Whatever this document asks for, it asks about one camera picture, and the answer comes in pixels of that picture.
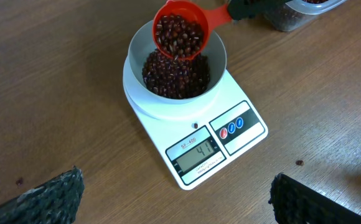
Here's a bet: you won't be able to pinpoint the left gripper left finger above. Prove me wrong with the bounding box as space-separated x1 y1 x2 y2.
0 166 85 224

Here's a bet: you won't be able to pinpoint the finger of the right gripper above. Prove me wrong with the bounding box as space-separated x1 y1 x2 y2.
227 0 290 21

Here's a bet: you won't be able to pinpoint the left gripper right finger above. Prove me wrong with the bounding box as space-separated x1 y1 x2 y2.
268 173 361 224

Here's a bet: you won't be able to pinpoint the red measuring scoop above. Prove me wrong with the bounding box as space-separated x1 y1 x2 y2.
152 0 232 60

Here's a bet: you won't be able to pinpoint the red beans in scoop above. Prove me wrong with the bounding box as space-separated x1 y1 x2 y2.
153 14 205 59

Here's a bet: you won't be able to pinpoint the red beans in bowl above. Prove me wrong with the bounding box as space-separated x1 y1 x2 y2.
142 49 210 100

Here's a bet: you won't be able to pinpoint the white round bowl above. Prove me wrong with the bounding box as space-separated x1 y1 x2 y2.
128 21 227 105

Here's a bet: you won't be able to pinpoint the white digital kitchen scale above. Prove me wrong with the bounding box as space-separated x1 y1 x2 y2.
123 60 268 190

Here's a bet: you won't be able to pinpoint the stray bean right table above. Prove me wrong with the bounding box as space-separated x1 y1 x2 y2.
296 160 304 166

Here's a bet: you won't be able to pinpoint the stray bean table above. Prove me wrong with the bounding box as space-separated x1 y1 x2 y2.
296 160 304 166
16 178 24 186

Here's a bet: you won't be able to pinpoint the stray bean left table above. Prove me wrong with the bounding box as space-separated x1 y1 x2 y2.
16 178 24 186

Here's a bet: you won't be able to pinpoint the red beans in container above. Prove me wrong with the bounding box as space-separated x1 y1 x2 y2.
261 0 331 32

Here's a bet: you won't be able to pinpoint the clear plastic bean container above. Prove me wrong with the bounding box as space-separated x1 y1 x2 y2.
260 0 348 33

